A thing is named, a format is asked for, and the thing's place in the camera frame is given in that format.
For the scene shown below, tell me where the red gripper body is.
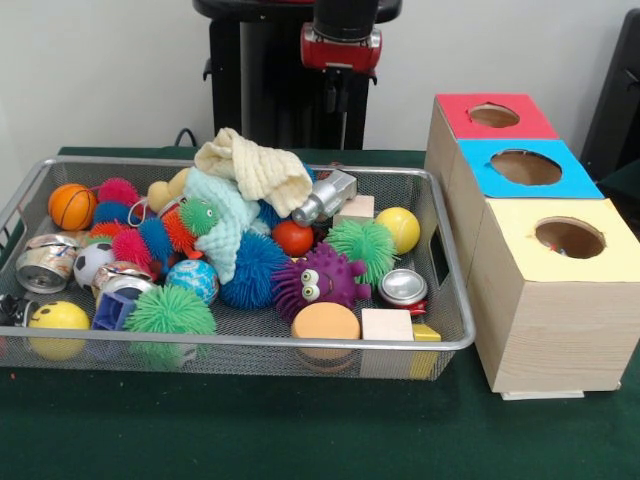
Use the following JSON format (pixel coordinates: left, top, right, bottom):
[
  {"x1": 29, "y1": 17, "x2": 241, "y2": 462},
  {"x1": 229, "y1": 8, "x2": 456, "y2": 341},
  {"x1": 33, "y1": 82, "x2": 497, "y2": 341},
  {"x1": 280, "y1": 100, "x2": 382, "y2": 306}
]
[{"x1": 299, "y1": 22, "x2": 384, "y2": 71}]

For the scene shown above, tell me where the crushed silver drink can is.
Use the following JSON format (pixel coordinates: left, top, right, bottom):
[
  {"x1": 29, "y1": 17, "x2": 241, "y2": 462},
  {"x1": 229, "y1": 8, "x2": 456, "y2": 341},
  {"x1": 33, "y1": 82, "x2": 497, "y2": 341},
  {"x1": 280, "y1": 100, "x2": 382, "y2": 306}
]
[{"x1": 378, "y1": 268, "x2": 430, "y2": 315}]

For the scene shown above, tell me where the silver mesh bin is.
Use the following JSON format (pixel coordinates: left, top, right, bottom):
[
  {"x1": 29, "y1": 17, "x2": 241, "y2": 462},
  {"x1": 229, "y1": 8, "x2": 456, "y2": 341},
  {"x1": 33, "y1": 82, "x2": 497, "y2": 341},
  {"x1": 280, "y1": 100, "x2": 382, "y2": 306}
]
[{"x1": 0, "y1": 155, "x2": 476, "y2": 382}]

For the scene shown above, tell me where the cream waffle cloth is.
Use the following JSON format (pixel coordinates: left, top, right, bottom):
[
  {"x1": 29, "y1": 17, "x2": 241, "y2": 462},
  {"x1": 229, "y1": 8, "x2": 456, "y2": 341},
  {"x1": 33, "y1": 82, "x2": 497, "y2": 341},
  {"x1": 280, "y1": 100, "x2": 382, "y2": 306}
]
[{"x1": 193, "y1": 127, "x2": 315, "y2": 219}]

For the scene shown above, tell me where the yellow tennis ball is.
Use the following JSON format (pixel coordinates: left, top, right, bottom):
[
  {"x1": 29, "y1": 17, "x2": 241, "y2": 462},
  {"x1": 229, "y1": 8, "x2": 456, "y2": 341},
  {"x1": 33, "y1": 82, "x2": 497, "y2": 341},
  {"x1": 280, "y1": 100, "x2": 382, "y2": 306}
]
[{"x1": 374, "y1": 207, "x2": 421, "y2": 255}]

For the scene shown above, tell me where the green spiky rubber ball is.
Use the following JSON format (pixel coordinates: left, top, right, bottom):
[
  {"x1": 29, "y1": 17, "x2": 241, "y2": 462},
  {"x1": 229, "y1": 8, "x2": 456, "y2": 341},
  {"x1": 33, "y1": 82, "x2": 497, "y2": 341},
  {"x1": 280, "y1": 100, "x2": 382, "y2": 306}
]
[
  {"x1": 123, "y1": 284, "x2": 217, "y2": 335},
  {"x1": 324, "y1": 218, "x2": 399, "y2": 286}
]

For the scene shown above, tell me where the light blue cloth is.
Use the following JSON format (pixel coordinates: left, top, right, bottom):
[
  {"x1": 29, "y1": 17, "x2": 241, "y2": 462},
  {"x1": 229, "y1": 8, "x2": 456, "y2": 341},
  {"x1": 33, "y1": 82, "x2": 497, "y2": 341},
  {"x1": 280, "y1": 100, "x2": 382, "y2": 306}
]
[{"x1": 183, "y1": 167, "x2": 261, "y2": 284}]

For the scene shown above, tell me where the purple spiky monster toy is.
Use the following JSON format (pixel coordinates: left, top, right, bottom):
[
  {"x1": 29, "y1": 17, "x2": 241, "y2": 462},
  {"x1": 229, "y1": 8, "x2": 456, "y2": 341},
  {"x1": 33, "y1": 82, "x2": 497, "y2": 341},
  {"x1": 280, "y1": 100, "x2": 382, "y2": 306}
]
[{"x1": 269, "y1": 243, "x2": 372, "y2": 319}]

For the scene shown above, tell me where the orange foam disc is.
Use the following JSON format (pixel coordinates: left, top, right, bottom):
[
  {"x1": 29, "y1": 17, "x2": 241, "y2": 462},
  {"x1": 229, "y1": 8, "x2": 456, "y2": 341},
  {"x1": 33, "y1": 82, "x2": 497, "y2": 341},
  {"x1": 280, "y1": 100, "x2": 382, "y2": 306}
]
[{"x1": 291, "y1": 302, "x2": 362, "y2": 362}]

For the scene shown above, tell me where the pale wooden cube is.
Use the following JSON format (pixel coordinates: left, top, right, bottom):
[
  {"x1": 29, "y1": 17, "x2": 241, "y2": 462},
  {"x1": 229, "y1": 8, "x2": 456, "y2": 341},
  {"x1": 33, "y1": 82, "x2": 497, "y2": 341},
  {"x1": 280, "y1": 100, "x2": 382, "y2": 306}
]
[{"x1": 359, "y1": 308, "x2": 416, "y2": 380}]

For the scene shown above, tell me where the black chair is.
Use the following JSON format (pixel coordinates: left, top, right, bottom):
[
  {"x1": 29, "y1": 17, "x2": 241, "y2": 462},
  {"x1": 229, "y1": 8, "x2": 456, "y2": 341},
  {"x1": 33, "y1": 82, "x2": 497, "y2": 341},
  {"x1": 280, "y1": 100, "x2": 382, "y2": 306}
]
[{"x1": 579, "y1": 7, "x2": 640, "y2": 176}]

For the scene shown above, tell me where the yellow smiley ball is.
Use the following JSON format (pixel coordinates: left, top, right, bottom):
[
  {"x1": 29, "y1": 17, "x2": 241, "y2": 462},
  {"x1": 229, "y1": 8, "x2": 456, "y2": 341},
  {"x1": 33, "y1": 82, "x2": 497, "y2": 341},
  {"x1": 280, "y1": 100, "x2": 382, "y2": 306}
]
[{"x1": 25, "y1": 300, "x2": 92, "y2": 362}]

